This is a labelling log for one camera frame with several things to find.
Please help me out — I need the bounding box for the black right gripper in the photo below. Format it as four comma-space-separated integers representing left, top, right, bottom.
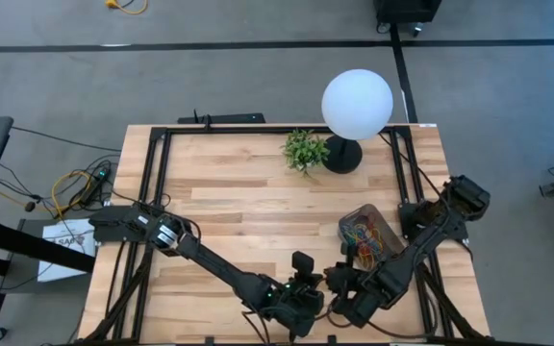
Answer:
327, 262, 396, 329

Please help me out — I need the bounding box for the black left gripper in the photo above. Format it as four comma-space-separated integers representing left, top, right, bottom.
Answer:
260, 276, 326, 337

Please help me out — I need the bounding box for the green rubber band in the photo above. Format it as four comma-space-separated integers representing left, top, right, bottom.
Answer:
346, 221, 372, 241

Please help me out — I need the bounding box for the translucent grey plastic bin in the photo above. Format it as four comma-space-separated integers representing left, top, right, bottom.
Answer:
338, 203, 406, 271

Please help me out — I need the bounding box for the green plant in white pot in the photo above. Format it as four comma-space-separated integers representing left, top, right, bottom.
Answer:
280, 127, 331, 178

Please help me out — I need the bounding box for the white globe lamp black base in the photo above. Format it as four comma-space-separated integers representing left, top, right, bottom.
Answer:
320, 68, 394, 175

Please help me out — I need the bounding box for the black box with antenna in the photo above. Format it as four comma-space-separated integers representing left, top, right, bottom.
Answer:
177, 109, 267, 125

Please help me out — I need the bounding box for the black power strip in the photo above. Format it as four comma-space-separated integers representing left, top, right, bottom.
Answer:
80, 165, 113, 209

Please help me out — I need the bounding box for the white printed sheet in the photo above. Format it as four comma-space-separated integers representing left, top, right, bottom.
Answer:
38, 218, 96, 284

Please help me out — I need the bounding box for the black wheeled cart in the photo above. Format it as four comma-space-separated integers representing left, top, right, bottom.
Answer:
374, 0, 444, 37

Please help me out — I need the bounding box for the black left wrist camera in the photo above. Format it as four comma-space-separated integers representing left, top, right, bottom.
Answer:
291, 250, 315, 279

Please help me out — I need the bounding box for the braided right arm cable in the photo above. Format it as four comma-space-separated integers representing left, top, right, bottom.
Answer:
327, 307, 440, 340

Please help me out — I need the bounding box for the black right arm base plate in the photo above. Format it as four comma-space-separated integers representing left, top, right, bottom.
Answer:
398, 199, 470, 242

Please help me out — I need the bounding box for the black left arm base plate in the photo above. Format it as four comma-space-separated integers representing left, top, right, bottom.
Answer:
88, 205, 164, 244

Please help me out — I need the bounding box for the yellow power cable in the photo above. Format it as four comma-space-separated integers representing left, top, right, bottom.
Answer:
49, 168, 96, 220

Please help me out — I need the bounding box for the black desk leg frame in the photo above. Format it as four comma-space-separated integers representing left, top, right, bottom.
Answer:
0, 215, 96, 343

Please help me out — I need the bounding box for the yellow floor cable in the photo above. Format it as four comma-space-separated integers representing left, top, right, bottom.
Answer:
105, 0, 149, 15

